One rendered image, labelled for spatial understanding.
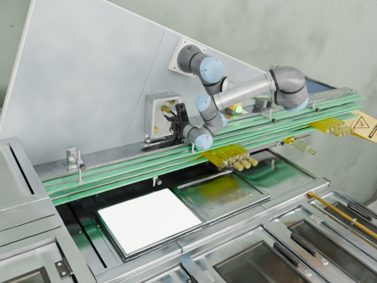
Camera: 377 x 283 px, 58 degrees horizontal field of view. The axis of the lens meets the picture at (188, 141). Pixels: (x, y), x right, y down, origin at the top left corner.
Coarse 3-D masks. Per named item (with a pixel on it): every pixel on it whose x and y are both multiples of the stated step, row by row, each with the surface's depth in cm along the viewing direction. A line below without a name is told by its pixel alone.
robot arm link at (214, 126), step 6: (222, 114) 162; (204, 120) 159; (210, 120) 157; (216, 120) 159; (222, 120) 162; (204, 126) 161; (210, 126) 161; (216, 126) 161; (222, 126) 163; (210, 132) 161; (216, 132) 162
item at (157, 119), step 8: (160, 104) 187; (168, 104) 190; (160, 112) 190; (152, 120) 180; (160, 120) 192; (152, 128) 182; (160, 128) 194; (168, 128) 195; (152, 136) 185; (160, 136) 188
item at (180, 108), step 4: (176, 104) 170; (180, 104) 169; (184, 104) 171; (176, 108) 170; (180, 108) 169; (184, 108) 170; (180, 112) 169; (184, 112) 170; (180, 116) 169; (184, 116) 170; (180, 120) 170; (184, 120) 170; (188, 120) 171; (180, 124) 170
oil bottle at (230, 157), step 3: (219, 147) 203; (222, 147) 204; (219, 150) 200; (222, 150) 200; (225, 150) 200; (222, 153) 197; (225, 153) 197; (228, 153) 198; (225, 156) 195; (228, 156) 195; (231, 156) 195; (234, 156) 196; (228, 159) 194; (231, 159) 194; (234, 159) 195; (228, 162) 194; (231, 162) 194; (231, 165) 196
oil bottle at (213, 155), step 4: (204, 152) 201; (208, 152) 198; (212, 152) 197; (216, 152) 197; (204, 156) 202; (208, 156) 199; (212, 156) 196; (216, 156) 193; (220, 156) 194; (224, 156) 194; (212, 160) 196; (216, 160) 193; (220, 160) 191; (224, 160) 191; (216, 164) 194; (220, 164) 191
